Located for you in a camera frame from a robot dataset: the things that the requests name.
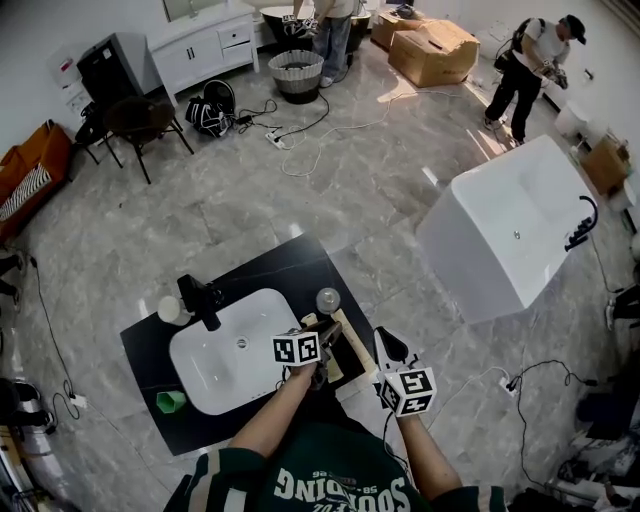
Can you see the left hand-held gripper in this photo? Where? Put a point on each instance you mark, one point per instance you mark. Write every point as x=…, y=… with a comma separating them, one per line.
x=295, y=350

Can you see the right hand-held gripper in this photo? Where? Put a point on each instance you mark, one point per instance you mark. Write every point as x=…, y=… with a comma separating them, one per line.
x=407, y=392

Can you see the white mug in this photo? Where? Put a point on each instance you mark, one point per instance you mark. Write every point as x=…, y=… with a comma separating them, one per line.
x=170, y=310

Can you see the green cup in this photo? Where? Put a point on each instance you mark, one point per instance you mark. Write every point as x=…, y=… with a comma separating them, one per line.
x=170, y=402

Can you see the person's right forearm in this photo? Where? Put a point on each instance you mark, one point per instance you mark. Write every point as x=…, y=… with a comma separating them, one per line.
x=425, y=455

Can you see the person's left forearm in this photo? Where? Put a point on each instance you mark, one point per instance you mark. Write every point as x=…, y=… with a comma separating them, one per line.
x=270, y=415

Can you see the clear glass bottle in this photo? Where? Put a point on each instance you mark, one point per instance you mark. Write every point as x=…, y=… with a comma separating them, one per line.
x=328, y=300

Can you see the white sink basin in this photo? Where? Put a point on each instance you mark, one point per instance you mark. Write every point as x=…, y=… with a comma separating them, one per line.
x=225, y=360

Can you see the white power strip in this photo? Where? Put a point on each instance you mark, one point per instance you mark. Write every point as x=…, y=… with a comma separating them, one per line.
x=506, y=386
x=77, y=401
x=275, y=140

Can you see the dark green printed shirt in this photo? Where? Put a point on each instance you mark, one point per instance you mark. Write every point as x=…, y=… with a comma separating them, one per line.
x=340, y=465

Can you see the black sink faucet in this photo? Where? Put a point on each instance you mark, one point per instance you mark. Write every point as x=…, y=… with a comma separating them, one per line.
x=197, y=300

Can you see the black sink cabinet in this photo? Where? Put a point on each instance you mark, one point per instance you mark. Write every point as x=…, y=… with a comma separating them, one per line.
x=150, y=360

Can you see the black curved bathtub faucet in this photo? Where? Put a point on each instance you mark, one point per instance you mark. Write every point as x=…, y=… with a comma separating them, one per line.
x=572, y=242

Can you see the black white backpack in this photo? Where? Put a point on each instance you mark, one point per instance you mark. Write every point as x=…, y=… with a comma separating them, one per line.
x=207, y=115

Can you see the woven laundry basket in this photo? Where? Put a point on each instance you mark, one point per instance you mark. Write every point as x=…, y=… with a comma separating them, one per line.
x=295, y=75

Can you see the open cardboard box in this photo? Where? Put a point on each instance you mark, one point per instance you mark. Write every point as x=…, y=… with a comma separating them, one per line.
x=602, y=167

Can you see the small white trash bin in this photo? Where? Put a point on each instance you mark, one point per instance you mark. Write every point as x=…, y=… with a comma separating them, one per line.
x=629, y=195

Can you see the black wicker chair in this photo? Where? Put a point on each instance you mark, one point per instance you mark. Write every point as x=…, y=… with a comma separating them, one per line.
x=135, y=117

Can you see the large cardboard box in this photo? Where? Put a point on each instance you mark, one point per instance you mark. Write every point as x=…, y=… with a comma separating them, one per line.
x=435, y=55

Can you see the black bathtub white rim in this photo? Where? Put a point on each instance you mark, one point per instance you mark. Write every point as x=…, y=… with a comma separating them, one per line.
x=275, y=32

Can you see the white vanity cabinet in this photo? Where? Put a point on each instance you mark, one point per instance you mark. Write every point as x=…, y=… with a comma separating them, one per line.
x=195, y=50

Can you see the black folding chair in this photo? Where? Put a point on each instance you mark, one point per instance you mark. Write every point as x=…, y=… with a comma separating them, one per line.
x=90, y=130

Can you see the striped cushion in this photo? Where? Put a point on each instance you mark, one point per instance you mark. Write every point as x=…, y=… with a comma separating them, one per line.
x=25, y=192

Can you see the orange sofa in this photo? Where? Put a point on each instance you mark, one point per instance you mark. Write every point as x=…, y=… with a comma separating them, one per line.
x=45, y=150

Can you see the black water dispenser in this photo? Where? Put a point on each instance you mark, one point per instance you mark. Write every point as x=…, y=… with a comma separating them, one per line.
x=110, y=70

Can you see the white appliance red label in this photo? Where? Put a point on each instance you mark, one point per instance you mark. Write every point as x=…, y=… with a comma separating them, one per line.
x=65, y=80

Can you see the wall mirror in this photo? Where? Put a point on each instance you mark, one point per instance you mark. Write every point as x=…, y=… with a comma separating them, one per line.
x=200, y=7

